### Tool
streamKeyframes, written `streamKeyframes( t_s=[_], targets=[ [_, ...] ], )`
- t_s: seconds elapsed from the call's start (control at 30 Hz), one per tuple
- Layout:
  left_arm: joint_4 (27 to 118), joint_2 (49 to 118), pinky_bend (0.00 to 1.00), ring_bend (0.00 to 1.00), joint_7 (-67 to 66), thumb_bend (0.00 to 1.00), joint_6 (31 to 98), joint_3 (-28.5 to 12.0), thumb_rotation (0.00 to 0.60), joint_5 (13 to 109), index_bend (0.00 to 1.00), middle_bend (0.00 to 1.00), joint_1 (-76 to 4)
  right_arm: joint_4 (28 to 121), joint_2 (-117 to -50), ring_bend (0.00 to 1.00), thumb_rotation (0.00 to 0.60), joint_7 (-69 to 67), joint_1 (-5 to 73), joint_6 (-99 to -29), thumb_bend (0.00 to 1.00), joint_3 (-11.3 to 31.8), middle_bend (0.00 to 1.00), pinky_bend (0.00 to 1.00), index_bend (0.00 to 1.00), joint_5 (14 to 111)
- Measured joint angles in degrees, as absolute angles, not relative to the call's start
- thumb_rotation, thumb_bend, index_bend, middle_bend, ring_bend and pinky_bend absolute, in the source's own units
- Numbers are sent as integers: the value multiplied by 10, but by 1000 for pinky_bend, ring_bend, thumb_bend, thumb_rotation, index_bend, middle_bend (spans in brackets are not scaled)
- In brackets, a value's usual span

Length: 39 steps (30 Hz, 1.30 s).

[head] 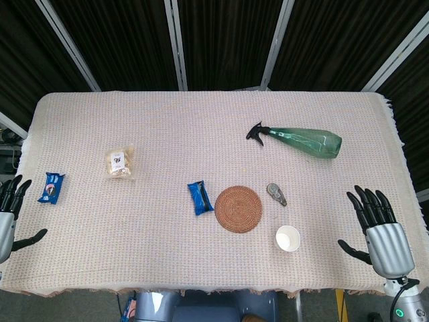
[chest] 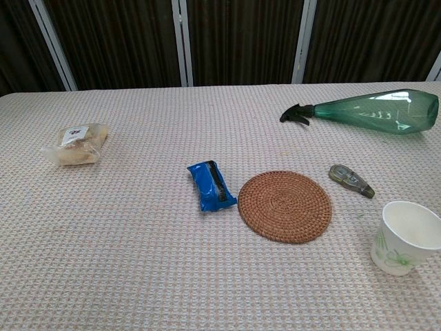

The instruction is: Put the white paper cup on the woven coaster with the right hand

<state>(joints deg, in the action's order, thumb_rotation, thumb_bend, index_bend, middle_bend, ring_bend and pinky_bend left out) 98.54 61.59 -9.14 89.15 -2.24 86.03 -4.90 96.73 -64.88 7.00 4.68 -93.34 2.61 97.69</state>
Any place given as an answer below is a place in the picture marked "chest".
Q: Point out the white partition frame post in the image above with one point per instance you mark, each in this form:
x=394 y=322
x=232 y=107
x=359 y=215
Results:
x=53 y=43
x=182 y=43
x=303 y=41
x=435 y=69

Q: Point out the white paper cup green print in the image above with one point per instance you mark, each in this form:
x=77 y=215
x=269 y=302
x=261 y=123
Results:
x=410 y=227

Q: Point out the checkered woven tablecloth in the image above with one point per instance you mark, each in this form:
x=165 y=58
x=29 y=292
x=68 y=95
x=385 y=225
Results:
x=138 y=241

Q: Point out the green correction tape dispenser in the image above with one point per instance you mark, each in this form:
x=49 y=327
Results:
x=349 y=179

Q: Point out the round woven rattan coaster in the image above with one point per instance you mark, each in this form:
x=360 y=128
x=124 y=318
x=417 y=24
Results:
x=284 y=207

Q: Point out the dark pleated curtain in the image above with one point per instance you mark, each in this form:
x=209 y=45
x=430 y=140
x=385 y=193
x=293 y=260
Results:
x=120 y=38

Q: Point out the clear bag of pastry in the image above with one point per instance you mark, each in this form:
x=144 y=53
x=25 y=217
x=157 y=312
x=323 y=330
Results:
x=77 y=146

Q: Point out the green plastic spray bottle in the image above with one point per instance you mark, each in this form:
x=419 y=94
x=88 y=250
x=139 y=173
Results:
x=375 y=112

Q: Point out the blue cookie snack packet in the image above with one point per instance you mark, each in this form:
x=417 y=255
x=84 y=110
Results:
x=207 y=188

